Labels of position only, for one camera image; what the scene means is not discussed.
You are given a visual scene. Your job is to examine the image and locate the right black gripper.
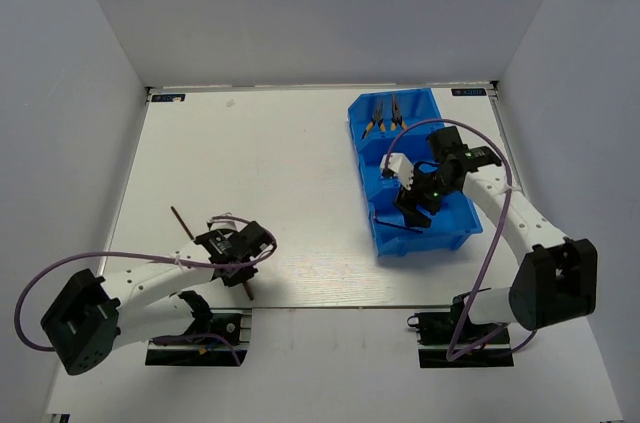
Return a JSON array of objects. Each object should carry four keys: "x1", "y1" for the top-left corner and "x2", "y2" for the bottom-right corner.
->
[{"x1": 393, "y1": 162, "x2": 457, "y2": 229}]

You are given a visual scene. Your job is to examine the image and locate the thin dark hex key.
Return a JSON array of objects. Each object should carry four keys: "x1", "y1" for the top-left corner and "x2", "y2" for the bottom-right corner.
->
[{"x1": 372, "y1": 211, "x2": 423, "y2": 234}]

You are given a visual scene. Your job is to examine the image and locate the yellow needle-nose pliers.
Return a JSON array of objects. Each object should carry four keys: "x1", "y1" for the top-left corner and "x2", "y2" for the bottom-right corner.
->
[
  {"x1": 390, "y1": 94, "x2": 407, "y2": 131},
  {"x1": 361, "y1": 99, "x2": 386, "y2": 140}
]

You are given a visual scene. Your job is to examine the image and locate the large red hex key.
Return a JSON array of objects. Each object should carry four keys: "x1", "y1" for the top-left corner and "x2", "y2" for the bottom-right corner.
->
[{"x1": 242, "y1": 281, "x2": 254, "y2": 301}]

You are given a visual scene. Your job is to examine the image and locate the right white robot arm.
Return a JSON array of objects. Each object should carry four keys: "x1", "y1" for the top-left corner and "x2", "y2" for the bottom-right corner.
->
[{"x1": 380, "y1": 127, "x2": 598, "y2": 342}]

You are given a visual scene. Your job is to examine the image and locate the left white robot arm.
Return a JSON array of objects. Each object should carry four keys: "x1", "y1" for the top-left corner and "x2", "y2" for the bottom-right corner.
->
[{"x1": 41, "y1": 216, "x2": 277, "y2": 376}]

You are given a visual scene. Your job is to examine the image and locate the blue plastic compartment bin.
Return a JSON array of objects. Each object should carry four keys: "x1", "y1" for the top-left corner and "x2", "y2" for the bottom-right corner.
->
[{"x1": 348, "y1": 88, "x2": 487, "y2": 256}]

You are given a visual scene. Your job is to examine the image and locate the right table corner label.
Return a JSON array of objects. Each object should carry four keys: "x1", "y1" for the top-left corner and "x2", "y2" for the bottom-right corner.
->
[{"x1": 451, "y1": 88, "x2": 487, "y2": 97}]

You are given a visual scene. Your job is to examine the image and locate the table corner label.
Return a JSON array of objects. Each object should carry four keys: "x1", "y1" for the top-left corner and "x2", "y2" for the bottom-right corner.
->
[
  {"x1": 451, "y1": 88, "x2": 487, "y2": 97},
  {"x1": 151, "y1": 94, "x2": 186, "y2": 102}
]

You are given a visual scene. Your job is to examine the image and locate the left table corner label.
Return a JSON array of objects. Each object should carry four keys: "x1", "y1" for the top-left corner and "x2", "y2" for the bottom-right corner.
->
[{"x1": 151, "y1": 94, "x2": 186, "y2": 102}]

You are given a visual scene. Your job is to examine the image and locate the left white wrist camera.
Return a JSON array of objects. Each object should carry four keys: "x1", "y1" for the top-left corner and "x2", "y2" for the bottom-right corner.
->
[{"x1": 206, "y1": 213, "x2": 243, "y2": 232}]

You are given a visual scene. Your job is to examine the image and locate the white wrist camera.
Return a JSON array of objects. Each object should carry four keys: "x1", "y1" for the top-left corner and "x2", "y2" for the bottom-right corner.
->
[
  {"x1": 206, "y1": 213, "x2": 243, "y2": 232},
  {"x1": 380, "y1": 153, "x2": 414, "y2": 190}
]

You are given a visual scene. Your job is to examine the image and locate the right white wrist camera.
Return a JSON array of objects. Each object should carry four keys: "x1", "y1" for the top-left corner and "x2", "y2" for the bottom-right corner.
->
[{"x1": 380, "y1": 153, "x2": 414, "y2": 190}]

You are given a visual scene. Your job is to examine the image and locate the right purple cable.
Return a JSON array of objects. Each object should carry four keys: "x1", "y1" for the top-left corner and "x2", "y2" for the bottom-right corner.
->
[{"x1": 387, "y1": 118, "x2": 539, "y2": 362}]

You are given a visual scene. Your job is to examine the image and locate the purple cable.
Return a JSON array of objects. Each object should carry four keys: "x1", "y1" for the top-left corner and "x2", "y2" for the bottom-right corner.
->
[
  {"x1": 387, "y1": 118, "x2": 539, "y2": 362},
  {"x1": 13, "y1": 215, "x2": 279, "y2": 363}
]

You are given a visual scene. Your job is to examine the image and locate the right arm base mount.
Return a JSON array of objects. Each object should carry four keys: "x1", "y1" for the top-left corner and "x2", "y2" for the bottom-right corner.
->
[{"x1": 407, "y1": 311, "x2": 514, "y2": 369}]

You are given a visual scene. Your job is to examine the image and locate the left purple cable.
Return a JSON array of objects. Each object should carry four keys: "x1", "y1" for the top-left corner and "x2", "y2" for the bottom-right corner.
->
[{"x1": 13, "y1": 215, "x2": 279, "y2": 363}]

